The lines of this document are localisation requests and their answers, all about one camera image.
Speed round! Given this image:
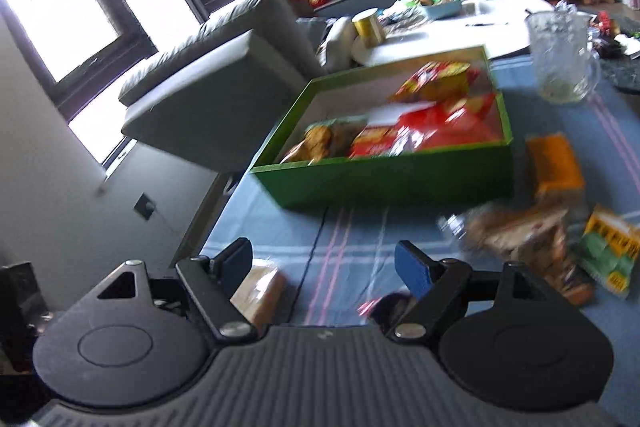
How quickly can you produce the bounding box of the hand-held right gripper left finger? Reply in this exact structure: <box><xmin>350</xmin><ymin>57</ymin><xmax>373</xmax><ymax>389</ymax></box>
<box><xmin>95</xmin><ymin>238</ymin><xmax>254</xmax><ymax>342</ymax></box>

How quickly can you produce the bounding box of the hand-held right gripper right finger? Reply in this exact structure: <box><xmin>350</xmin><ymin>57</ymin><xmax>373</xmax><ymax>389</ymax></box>
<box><xmin>392</xmin><ymin>241</ymin><xmax>548</xmax><ymax>342</ymax></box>

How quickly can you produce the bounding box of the clear cracker packet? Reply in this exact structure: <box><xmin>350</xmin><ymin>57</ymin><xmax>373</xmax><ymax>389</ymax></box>
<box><xmin>231</xmin><ymin>264</ymin><xmax>287</xmax><ymax>334</ymax></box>

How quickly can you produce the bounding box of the green cardboard box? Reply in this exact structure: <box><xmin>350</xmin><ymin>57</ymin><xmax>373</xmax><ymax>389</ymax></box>
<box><xmin>248</xmin><ymin>45</ymin><xmax>515</xmax><ymax>210</ymax></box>

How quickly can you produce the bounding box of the brown snack packet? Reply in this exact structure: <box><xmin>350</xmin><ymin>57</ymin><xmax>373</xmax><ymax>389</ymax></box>
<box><xmin>439</xmin><ymin>201</ymin><xmax>597</xmax><ymax>305</ymax></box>

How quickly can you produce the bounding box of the red serrated-edge snack packet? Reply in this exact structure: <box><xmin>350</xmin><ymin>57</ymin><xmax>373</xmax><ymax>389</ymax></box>
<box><xmin>348</xmin><ymin>126</ymin><xmax>402</xmax><ymax>158</ymax></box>

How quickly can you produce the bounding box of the large red snack bag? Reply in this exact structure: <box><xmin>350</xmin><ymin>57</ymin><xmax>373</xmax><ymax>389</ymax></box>
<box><xmin>395</xmin><ymin>93</ymin><xmax>502</xmax><ymax>152</ymax></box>

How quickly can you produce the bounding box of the orange cracker snack packet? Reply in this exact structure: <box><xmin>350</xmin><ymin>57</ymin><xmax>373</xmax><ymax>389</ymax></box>
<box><xmin>281</xmin><ymin>119</ymin><xmax>354</xmax><ymax>164</ymax></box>

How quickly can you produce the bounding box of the white red snack packet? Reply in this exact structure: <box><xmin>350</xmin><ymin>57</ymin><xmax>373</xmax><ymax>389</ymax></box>
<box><xmin>368</xmin><ymin>103</ymin><xmax>435</xmax><ymax>128</ymax></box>

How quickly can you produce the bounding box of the plain orange snack packet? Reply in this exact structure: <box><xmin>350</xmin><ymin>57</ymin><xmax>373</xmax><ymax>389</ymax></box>
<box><xmin>526</xmin><ymin>133</ymin><xmax>587</xmax><ymax>204</ymax></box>

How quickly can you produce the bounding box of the red yellow snack packet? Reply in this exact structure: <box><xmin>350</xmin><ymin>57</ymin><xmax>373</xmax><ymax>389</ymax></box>
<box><xmin>388</xmin><ymin>60</ymin><xmax>482</xmax><ymax>104</ymax></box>

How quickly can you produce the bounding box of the yellow green snack packet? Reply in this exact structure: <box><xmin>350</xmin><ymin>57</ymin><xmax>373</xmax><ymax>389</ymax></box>
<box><xmin>574</xmin><ymin>204</ymin><xmax>640</xmax><ymax>299</ymax></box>

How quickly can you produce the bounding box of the blue striped tablecloth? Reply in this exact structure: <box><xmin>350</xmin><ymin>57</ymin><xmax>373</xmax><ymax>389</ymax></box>
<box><xmin>185</xmin><ymin>56</ymin><xmax>640</xmax><ymax>427</ymax></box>

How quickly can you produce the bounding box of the grey sofa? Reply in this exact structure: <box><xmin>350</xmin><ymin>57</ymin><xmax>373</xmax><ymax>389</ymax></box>
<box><xmin>118</xmin><ymin>0</ymin><xmax>327</xmax><ymax>174</ymax></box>

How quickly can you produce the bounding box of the white cushion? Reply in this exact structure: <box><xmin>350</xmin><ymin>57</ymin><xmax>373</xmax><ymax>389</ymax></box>
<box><xmin>317</xmin><ymin>15</ymin><xmax>359</xmax><ymax>74</ymax></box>

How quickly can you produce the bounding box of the yellow can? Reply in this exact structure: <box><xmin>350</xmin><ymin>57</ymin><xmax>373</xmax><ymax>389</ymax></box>
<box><xmin>352</xmin><ymin>8</ymin><xmax>387</xmax><ymax>48</ymax></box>

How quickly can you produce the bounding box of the glass mug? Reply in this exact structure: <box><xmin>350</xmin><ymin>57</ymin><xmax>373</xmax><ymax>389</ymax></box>
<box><xmin>525</xmin><ymin>10</ymin><xmax>604</xmax><ymax>104</ymax></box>

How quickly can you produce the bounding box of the blue basket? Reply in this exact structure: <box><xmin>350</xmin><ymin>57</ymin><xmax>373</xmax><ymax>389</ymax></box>
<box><xmin>419</xmin><ymin>0</ymin><xmax>464</xmax><ymax>21</ymax></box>

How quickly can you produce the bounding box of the dark round side table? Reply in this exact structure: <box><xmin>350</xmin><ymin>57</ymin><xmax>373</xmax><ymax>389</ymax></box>
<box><xmin>595</xmin><ymin>7</ymin><xmax>640</xmax><ymax>96</ymax></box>

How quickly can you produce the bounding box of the clutter of small packets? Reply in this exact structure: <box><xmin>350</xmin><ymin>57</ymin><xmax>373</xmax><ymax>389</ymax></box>
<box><xmin>590</xmin><ymin>9</ymin><xmax>640</xmax><ymax>58</ymax></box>

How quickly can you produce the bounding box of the black power cable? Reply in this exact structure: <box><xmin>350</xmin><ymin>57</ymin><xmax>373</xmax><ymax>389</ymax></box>
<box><xmin>149</xmin><ymin>206</ymin><xmax>177</xmax><ymax>229</ymax></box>

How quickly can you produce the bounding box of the black wall socket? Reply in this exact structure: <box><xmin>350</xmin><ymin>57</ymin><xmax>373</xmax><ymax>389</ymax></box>
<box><xmin>133</xmin><ymin>192</ymin><xmax>157</xmax><ymax>221</ymax></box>

